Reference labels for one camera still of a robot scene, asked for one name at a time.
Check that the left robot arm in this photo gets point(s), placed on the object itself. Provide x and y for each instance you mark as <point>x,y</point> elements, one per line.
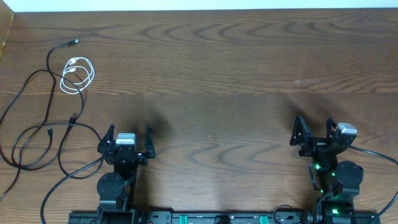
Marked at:
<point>116,188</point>

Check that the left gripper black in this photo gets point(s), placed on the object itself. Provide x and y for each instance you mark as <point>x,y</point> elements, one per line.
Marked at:
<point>125,154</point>

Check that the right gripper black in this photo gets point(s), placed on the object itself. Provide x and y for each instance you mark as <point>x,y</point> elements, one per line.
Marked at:
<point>319,146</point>

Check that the cardboard panel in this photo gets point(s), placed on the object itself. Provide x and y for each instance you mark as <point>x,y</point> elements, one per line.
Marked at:
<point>6,19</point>

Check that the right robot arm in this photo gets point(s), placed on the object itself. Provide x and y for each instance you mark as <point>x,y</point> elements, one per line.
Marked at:
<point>337,181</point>

